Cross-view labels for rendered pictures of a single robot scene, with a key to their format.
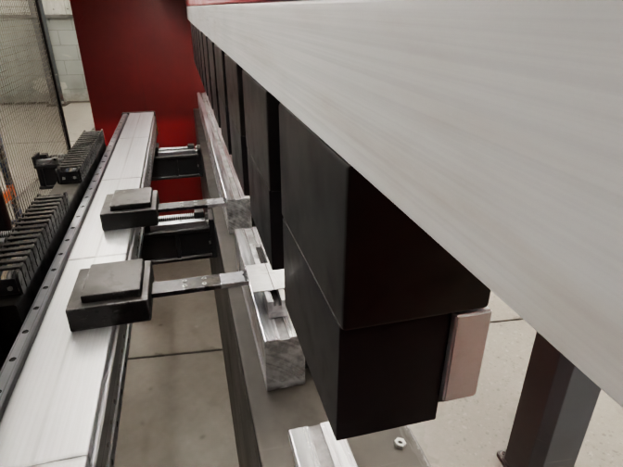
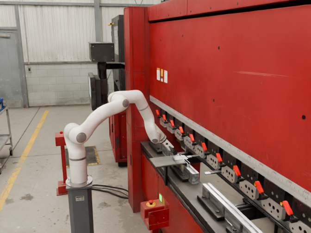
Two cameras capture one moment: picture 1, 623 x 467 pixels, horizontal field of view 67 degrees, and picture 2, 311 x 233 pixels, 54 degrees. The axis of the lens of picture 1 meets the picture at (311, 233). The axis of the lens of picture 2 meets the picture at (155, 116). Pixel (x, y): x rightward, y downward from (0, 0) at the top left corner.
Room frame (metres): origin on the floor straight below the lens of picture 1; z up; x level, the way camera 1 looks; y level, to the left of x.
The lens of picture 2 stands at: (3.12, -0.31, 2.02)
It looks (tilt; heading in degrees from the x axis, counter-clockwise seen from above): 15 degrees down; 177
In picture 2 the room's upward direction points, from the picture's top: straight up
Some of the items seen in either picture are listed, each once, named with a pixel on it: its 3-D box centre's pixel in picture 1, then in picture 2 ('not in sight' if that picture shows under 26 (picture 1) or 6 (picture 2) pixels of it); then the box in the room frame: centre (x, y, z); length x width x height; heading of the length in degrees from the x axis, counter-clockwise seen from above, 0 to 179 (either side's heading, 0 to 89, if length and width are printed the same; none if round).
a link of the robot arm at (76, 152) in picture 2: not in sight; (74, 140); (1.04, -0.76, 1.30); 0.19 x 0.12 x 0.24; 30
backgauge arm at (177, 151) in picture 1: (122, 164); not in sight; (1.89, 0.78, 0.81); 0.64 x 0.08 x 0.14; 105
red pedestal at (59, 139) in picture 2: not in sight; (63, 162); (-0.67, -1.29, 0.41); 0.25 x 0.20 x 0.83; 105
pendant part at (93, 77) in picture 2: not in sight; (95, 90); (-0.34, -0.79, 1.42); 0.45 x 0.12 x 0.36; 12
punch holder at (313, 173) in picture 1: (368, 248); (166, 117); (0.27, -0.04, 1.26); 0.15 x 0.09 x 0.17; 15
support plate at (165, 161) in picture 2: not in sight; (167, 160); (0.72, -0.07, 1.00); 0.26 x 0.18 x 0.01; 105
